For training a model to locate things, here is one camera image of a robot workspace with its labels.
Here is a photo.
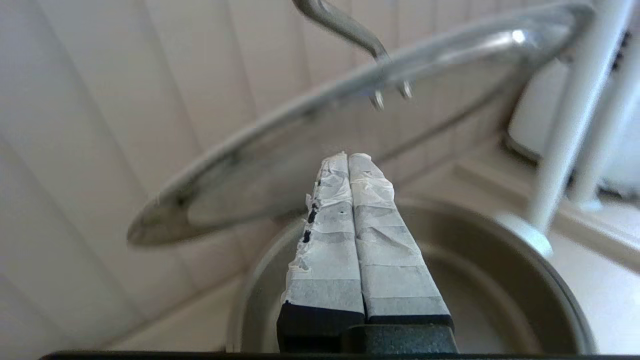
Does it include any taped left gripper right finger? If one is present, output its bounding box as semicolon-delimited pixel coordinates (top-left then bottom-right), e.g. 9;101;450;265
348;153;456;331

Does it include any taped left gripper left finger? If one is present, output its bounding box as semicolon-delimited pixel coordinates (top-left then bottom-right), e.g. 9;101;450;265
277;152;366;352

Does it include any glass lid with white rim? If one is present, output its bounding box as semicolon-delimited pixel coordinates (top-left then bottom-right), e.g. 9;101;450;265
126;0;597;248

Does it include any white pot with steel insert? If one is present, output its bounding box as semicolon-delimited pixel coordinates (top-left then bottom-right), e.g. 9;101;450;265
225;196;599;357

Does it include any white toaster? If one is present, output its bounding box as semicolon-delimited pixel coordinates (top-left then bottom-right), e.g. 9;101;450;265
504;54;640;197

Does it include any white support pole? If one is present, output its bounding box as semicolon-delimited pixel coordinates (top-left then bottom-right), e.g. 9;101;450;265
494;0;637;259
570;30;640;212

